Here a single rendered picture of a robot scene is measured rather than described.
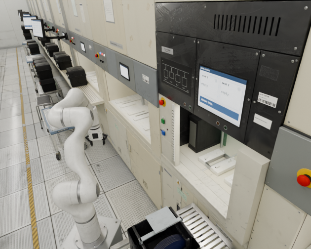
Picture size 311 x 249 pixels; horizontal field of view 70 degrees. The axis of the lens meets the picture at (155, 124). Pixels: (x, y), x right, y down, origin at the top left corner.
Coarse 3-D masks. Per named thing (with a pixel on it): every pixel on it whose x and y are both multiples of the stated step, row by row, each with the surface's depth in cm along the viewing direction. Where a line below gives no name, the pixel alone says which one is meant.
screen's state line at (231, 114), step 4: (200, 96) 114; (200, 100) 115; (204, 100) 112; (208, 100) 109; (208, 104) 110; (212, 104) 107; (216, 104) 105; (216, 108) 106; (220, 108) 103; (224, 108) 101; (224, 112) 102; (228, 112) 100; (232, 112) 97; (232, 116) 98; (236, 116) 96; (236, 120) 96
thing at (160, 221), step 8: (168, 208) 107; (152, 216) 104; (160, 216) 104; (168, 216) 104; (176, 216) 115; (136, 224) 112; (144, 224) 115; (152, 224) 100; (160, 224) 100; (168, 224) 100; (176, 224) 116; (184, 224) 110; (136, 232) 108; (144, 232) 118; (152, 232) 105; (160, 232) 126; (168, 232) 125; (176, 232) 117; (184, 232) 110; (136, 240) 116; (144, 240) 102; (144, 248) 101; (184, 248) 107
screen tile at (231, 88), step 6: (222, 84) 98; (228, 84) 95; (234, 84) 92; (228, 90) 96; (234, 90) 93; (222, 96) 100; (240, 96) 91; (222, 102) 101; (228, 102) 98; (234, 102) 94; (240, 102) 92; (234, 108) 95
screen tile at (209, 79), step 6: (204, 78) 107; (210, 78) 103; (216, 78) 100; (210, 84) 105; (216, 84) 101; (204, 90) 110; (210, 90) 106; (216, 90) 102; (210, 96) 107; (216, 96) 103
